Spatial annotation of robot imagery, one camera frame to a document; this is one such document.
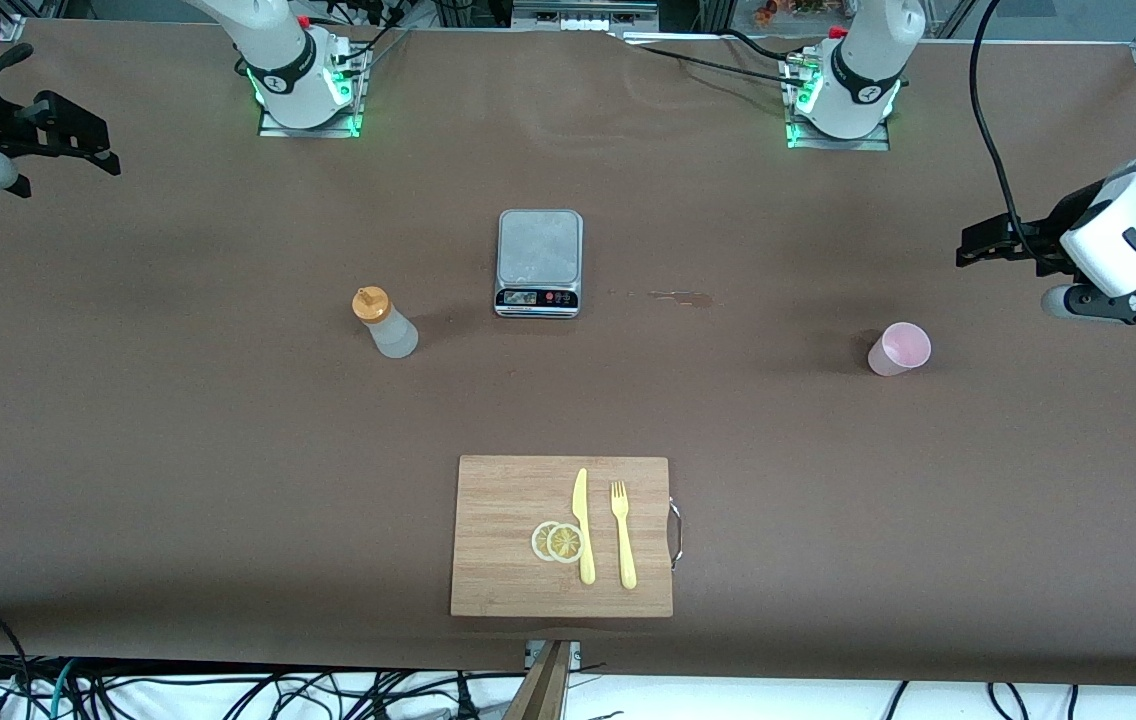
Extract pink plastic cup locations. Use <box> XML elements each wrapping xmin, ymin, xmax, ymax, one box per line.
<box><xmin>866</xmin><ymin>321</ymin><xmax>932</xmax><ymax>378</ymax></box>

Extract yellow plastic fork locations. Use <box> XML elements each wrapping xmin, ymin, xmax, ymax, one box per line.
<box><xmin>610</xmin><ymin>481</ymin><xmax>638</xmax><ymax>590</ymax></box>

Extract bamboo cutting board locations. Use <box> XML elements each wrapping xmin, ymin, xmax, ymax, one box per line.
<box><xmin>449</xmin><ymin>455</ymin><xmax>686</xmax><ymax>619</ymax></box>

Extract teal floor cable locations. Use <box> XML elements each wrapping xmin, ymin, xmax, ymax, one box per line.
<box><xmin>46</xmin><ymin>658</ymin><xmax>79</xmax><ymax>720</ymax></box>

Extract wooden beam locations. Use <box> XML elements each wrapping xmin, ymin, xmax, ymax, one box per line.
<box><xmin>503</xmin><ymin>640</ymin><xmax>572</xmax><ymax>720</ymax></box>

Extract translucent sauce bottle orange cap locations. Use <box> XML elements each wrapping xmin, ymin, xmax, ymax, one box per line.
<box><xmin>351</xmin><ymin>286</ymin><xmax>420</xmax><ymax>360</ymax></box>

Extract grey power strip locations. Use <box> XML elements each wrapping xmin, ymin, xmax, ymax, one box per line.
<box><xmin>511</xmin><ymin>0</ymin><xmax>661</xmax><ymax>33</ymax></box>

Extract orange toy items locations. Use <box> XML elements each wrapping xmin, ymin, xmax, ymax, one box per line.
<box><xmin>753</xmin><ymin>0</ymin><xmax>834</xmax><ymax>28</ymax></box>

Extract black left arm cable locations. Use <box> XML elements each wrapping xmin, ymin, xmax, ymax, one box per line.
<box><xmin>968</xmin><ymin>0</ymin><xmax>1064</xmax><ymax>276</ymax></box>

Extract silver digital kitchen scale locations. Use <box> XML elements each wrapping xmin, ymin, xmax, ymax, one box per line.
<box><xmin>494</xmin><ymin>208</ymin><xmax>585</xmax><ymax>320</ymax></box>

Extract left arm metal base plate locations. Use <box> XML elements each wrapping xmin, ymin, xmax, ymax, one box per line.
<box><xmin>785</xmin><ymin>50</ymin><xmax>891</xmax><ymax>153</ymax></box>

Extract small metal bracket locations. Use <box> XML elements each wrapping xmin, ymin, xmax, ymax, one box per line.
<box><xmin>525</xmin><ymin>640</ymin><xmax>582</xmax><ymax>671</ymax></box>

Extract black table cable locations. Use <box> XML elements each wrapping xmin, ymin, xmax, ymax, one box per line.
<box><xmin>613</xmin><ymin>35</ymin><xmax>809</xmax><ymax>91</ymax></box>

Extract yellow plastic knife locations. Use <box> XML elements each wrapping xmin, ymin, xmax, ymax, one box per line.
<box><xmin>571</xmin><ymin>467</ymin><xmax>597</xmax><ymax>586</ymax></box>

